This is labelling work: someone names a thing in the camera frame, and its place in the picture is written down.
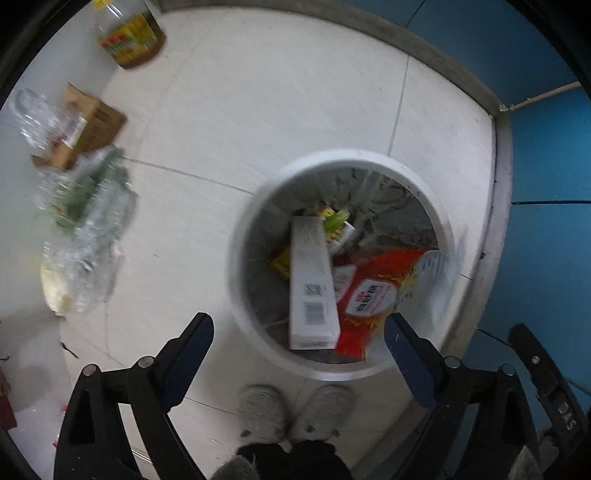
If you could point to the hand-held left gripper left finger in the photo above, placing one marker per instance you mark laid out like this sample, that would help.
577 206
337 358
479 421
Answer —
189 364

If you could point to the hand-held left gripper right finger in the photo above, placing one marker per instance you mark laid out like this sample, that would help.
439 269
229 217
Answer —
411 364

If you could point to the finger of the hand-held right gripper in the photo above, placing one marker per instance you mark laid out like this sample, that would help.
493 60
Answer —
535 360

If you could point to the large red packet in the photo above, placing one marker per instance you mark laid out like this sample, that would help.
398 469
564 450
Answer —
374 295

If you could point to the clear packet white print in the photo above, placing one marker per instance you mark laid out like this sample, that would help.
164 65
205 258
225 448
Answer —
431 272

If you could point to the long white box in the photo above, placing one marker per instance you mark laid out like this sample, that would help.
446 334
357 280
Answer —
311 286

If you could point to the yellow packet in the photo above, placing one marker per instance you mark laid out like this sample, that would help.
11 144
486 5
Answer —
281 264

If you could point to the green wrapper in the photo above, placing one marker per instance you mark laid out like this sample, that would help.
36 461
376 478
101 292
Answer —
336 220

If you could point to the white trash bin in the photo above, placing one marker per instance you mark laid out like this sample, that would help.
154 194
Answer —
277 207

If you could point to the grey fuzzy slipper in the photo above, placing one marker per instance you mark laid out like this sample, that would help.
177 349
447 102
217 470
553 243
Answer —
261 410
323 410

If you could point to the person's dark clothing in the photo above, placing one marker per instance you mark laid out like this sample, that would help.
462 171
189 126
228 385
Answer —
295 464

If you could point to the clear bag yellowish contents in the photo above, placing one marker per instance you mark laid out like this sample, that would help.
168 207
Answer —
69 277

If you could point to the plastic bag of vegetables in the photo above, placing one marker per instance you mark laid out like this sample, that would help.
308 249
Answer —
87 203

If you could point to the blue cabinet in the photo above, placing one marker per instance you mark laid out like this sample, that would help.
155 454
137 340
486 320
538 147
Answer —
545 161

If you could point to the brown cardboard box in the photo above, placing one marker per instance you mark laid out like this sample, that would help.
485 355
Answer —
97 122

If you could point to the crumpled clear plastic bag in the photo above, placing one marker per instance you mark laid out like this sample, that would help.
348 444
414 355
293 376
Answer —
37 115

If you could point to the glass jar yellow label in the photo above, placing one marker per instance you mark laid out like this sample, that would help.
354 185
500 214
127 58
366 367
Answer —
131 37

